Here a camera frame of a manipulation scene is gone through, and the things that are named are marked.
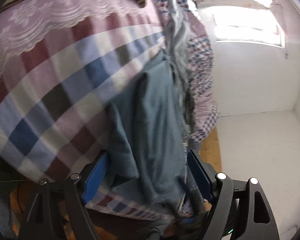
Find wooden headboard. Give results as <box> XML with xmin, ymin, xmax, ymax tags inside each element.
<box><xmin>200</xmin><ymin>127</ymin><xmax>222</xmax><ymax>172</ymax></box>

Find window with curtain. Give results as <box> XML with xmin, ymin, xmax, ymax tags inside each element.
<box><xmin>193</xmin><ymin>0</ymin><xmax>288</xmax><ymax>49</ymax></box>

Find plaid folded quilt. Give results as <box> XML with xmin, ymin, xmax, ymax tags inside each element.
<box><xmin>154</xmin><ymin>0</ymin><xmax>219</xmax><ymax>149</ymax></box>

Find dark teal sweater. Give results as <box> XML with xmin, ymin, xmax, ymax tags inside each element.
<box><xmin>106</xmin><ymin>50</ymin><xmax>185</xmax><ymax>204</ymax></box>

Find plaid bed sheet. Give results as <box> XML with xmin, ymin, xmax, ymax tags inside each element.
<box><xmin>0</xmin><ymin>0</ymin><xmax>183</xmax><ymax>220</ymax></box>

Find person leg grey trousers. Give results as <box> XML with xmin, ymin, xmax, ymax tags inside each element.
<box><xmin>0</xmin><ymin>172</ymin><xmax>23</xmax><ymax>239</ymax></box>

